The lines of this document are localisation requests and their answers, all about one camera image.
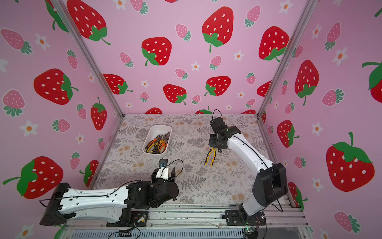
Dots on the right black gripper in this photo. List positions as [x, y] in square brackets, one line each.
[215, 142]

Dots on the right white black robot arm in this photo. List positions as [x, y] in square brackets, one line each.
[270, 183]

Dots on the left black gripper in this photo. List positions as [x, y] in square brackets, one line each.
[173, 177]

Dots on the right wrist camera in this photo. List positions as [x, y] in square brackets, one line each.
[217, 125]

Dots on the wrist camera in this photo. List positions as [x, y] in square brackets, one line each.
[163, 170]
[217, 125]

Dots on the aluminium corner post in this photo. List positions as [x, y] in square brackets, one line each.
[300, 27]
[78, 39]

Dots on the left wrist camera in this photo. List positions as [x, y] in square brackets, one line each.
[163, 170]

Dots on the orange handled pliers small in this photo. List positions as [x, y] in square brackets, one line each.
[163, 143]

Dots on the left aluminium corner post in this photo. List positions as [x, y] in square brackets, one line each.
[78, 39]

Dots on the aluminium rail frame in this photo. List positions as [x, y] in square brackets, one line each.
[186, 221]

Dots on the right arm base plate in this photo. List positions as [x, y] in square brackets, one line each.
[240, 218]

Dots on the right aluminium corner post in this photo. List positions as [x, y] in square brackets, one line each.
[300, 27]

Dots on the orange black pliers large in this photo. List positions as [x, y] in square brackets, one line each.
[150, 147]

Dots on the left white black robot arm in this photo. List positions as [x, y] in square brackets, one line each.
[114, 205]

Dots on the yellow black pliers large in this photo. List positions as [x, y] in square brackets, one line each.
[211, 156]

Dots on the white plastic storage box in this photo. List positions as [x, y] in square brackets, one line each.
[153, 132]

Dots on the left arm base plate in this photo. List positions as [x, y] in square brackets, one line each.
[130, 219]

